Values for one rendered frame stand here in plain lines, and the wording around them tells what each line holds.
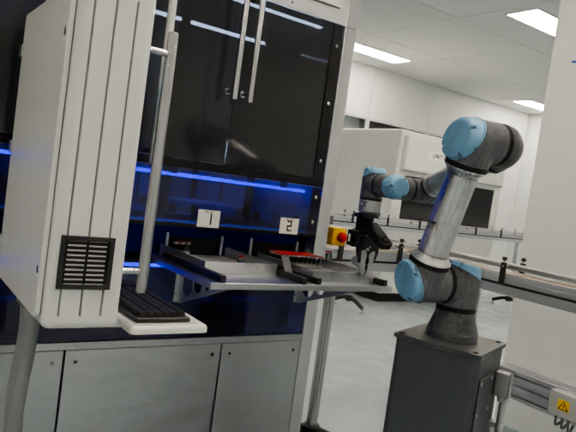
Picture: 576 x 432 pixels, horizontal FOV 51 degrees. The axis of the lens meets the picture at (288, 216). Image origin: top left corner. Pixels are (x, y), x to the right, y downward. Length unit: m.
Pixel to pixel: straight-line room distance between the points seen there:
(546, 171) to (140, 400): 2.26
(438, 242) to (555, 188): 1.68
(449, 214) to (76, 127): 0.96
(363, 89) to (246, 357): 6.65
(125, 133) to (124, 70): 0.13
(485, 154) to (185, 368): 1.23
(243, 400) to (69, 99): 1.40
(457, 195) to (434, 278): 0.24
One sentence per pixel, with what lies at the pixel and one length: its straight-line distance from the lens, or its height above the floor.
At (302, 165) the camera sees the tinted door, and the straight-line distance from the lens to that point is 2.30.
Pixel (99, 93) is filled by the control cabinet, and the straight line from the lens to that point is 1.37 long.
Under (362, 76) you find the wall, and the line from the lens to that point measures 8.61.
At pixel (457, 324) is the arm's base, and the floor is 0.84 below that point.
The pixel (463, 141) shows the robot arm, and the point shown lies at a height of 1.34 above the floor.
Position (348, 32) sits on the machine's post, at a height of 1.78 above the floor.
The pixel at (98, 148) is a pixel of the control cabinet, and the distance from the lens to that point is 1.36.
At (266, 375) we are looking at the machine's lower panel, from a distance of 2.38.
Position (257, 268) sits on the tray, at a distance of 1.92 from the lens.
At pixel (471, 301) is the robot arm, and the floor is 0.91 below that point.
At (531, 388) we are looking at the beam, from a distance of 2.69.
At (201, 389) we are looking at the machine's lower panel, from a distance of 2.26.
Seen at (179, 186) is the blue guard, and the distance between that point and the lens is 2.04.
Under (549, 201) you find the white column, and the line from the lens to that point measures 3.33.
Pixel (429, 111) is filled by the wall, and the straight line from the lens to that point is 9.53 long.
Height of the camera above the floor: 1.18
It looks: 3 degrees down
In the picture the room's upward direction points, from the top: 8 degrees clockwise
